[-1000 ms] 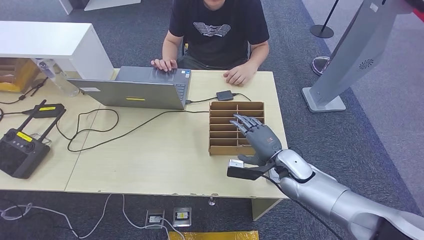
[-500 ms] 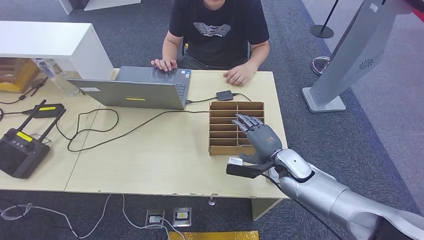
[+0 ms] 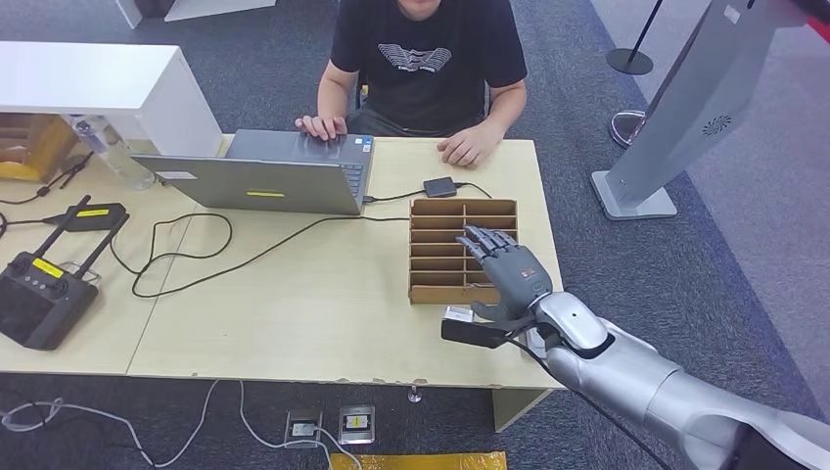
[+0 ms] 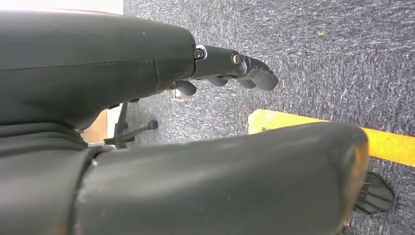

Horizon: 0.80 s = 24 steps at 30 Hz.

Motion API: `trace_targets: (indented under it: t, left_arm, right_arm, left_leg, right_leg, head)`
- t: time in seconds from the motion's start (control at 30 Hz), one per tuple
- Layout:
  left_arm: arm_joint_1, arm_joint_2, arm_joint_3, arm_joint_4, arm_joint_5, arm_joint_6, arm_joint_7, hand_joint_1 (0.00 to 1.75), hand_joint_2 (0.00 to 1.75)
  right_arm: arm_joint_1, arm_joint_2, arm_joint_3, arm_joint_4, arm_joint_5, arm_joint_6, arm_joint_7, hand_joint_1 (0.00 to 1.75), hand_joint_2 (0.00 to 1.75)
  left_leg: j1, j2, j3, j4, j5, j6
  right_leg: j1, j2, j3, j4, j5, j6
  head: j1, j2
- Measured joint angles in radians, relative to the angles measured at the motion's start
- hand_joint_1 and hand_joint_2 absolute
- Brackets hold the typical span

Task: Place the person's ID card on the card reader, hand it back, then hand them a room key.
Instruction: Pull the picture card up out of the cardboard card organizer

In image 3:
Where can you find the grey card reader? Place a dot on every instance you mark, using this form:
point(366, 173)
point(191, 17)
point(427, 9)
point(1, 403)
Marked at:
point(533, 344)

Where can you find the small black adapter box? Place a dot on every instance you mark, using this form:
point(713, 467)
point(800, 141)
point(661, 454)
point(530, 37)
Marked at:
point(440, 187)

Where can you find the yellow wooden crate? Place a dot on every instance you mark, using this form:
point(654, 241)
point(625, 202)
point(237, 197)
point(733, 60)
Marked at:
point(32, 149)

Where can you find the floor socket with yellow label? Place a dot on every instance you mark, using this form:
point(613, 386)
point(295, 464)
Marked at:
point(356, 425)

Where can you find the person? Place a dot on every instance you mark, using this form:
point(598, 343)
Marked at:
point(428, 84)

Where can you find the white furniture base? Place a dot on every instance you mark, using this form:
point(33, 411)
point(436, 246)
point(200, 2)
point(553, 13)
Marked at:
point(214, 6)

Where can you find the floor socket with white plug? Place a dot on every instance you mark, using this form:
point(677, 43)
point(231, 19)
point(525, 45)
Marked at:
point(303, 429)

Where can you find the black stanchion post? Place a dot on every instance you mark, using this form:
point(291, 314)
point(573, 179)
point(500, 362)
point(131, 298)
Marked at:
point(630, 63)

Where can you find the black remote controller with antennas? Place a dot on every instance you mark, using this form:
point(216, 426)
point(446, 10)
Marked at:
point(39, 305)

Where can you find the grey laptop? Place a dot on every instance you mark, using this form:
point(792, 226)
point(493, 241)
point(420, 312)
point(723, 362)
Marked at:
point(259, 175)

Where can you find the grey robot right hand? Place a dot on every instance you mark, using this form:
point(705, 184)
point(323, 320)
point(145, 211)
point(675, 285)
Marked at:
point(519, 279)

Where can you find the yellow floor tape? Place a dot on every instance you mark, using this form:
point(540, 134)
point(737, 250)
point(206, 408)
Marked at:
point(421, 462)

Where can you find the clear plastic bottle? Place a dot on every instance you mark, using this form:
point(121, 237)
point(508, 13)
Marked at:
point(113, 152)

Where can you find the person's left forearm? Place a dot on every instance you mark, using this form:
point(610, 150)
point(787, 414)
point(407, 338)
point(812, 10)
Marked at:
point(509, 107)

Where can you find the silver standing kiosk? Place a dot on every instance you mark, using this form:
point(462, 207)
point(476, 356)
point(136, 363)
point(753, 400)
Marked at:
point(700, 97)

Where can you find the cardboard slotted card organizer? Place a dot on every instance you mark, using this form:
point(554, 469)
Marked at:
point(441, 259)

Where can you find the black and red object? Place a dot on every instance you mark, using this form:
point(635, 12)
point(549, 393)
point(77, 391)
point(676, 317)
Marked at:
point(820, 10)

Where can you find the light wooden desk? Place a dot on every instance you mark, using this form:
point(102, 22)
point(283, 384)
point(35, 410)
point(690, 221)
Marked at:
point(311, 324)
point(97, 344)

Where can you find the white side table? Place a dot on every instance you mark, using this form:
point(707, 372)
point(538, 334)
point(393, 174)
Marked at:
point(97, 78)

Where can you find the black box with yellow label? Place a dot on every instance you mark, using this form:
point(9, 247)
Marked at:
point(104, 220)

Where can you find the person's right forearm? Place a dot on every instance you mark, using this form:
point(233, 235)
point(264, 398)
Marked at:
point(331, 94)

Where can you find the desk leveller foot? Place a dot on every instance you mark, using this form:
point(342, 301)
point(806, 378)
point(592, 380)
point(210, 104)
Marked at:
point(415, 394)

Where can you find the person's right hand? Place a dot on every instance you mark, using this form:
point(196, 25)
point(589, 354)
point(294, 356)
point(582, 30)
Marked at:
point(321, 125)

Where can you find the chrome round stanchion base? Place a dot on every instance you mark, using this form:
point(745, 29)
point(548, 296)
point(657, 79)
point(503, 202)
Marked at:
point(619, 124)

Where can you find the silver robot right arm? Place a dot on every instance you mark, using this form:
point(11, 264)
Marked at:
point(622, 373)

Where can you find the person's left hand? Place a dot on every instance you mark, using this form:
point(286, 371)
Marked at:
point(468, 146)

